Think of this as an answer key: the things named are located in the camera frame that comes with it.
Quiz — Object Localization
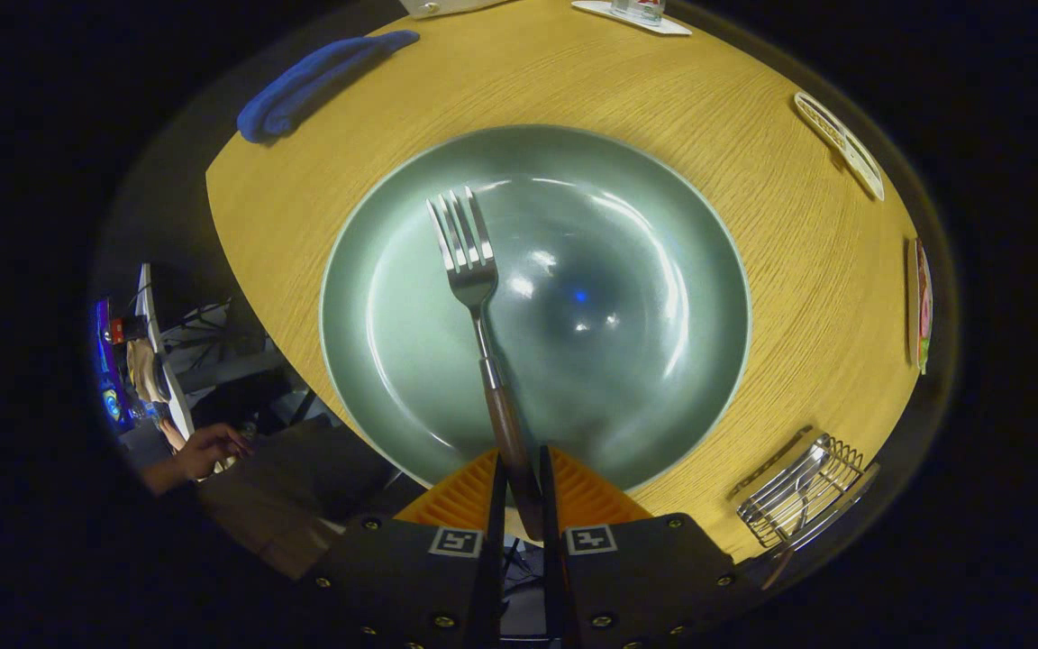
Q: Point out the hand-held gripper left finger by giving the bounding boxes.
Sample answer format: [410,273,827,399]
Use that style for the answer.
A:
[296,448,509,649]

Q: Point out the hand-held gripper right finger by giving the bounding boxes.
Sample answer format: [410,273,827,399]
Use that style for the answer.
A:
[537,444,745,649]

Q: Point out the wooden handled spoon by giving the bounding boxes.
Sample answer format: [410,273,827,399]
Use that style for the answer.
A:
[764,442,844,589]

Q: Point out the wooden handled fork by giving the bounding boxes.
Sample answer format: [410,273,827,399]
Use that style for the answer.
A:
[426,185,545,542]

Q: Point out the person's khaki garment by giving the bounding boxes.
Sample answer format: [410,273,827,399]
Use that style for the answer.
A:
[197,415,425,582]

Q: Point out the pale green plate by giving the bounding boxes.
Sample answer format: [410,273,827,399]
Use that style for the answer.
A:
[319,123,752,495]

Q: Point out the beige object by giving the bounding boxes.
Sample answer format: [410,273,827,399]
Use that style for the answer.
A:
[125,339,171,404]

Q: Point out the white side desk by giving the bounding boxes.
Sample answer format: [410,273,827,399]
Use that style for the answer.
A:
[134,261,197,443]

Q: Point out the glowing computer monitor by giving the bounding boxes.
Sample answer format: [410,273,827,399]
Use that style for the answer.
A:
[91,297,137,434]

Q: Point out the plate of meat and salad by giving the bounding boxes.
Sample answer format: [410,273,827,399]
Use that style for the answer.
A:
[906,236,934,376]

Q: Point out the blue folded cloth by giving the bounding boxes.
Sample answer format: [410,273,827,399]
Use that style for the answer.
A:
[236,30,421,145]

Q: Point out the white divided bean dish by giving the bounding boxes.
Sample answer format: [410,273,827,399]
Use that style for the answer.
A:
[793,90,886,201]

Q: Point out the white toaster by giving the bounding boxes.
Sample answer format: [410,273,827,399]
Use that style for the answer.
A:
[397,0,511,19]

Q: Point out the metal wire cutlery basket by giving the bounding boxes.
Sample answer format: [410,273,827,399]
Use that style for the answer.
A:
[735,433,882,553]

